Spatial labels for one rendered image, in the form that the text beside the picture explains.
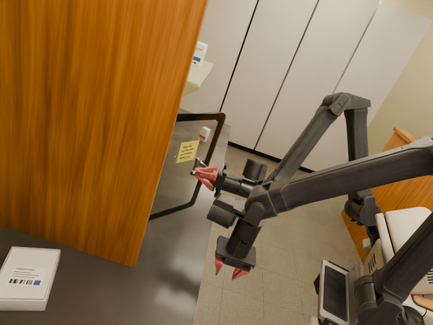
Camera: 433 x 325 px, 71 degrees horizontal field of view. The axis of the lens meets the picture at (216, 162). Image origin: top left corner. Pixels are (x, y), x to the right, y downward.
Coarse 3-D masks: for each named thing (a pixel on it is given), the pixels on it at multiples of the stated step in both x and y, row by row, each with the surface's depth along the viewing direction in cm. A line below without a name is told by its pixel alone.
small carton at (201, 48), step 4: (200, 44) 86; (204, 44) 89; (196, 48) 87; (200, 48) 87; (204, 48) 88; (196, 52) 88; (200, 52) 87; (204, 52) 90; (196, 56) 88; (200, 56) 88; (204, 56) 92; (196, 60) 88; (200, 60) 88; (196, 64) 89; (200, 64) 91
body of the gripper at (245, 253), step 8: (232, 232) 74; (224, 240) 77; (232, 240) 72; (240, 240) 71; (216, 248) 74; (224, 248) 75; (232, 248) 73; (240, 248) 72; (248, 248) 72; (216, 256) 73; (224, 256) 73; (232, 256) 73; (240, 256) 73; (248, 256) 75; (248, 264) 73
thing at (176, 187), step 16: (176, 128) 87; (192, 128) 92; (208, 128) 97; (176, 144) 91; (208, 144) 102; (176, 160) 95; (192, 160) 101; (208, 160) 107; (160, 176) 94; (176, 176) 100; (192, 176) 106; (160, 192) 99; (176, 192) 105; (192, 192) 112; (160, 208) 104; (176, 208) 110
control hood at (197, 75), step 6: (192, 66) 87; (198, 66) 89; (204, 66) 92; (210, 66) 94; (192, 72) 81; (198, 72) 83; (204, 72) 85; (192, 78) 76; (198, 78) 78; (204, 78) 81; (186, 84) 72; (192, 84) 72; (198, 84) 73; (186, 90) 73; (192, 90) 73
